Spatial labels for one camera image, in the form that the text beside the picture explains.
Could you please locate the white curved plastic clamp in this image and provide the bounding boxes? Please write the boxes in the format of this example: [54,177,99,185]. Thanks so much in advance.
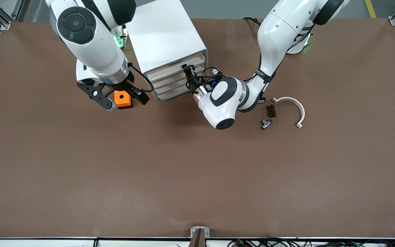
[272,97,306,129]

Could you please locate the orange button enclosure box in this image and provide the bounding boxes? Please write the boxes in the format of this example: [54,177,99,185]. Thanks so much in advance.
[114,90,133,109]

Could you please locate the black base cable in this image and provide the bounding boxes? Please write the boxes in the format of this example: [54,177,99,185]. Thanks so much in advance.
[242,16,262,27]

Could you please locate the metal bracket plate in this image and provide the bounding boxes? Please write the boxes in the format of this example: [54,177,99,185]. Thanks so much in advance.
[190,226,210,238]

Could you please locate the white table edge rail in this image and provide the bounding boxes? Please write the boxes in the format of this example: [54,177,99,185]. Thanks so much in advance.
[0,237,395,247]

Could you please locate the black cable bundle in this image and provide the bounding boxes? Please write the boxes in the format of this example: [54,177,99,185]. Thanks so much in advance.
[228,238,395,247]

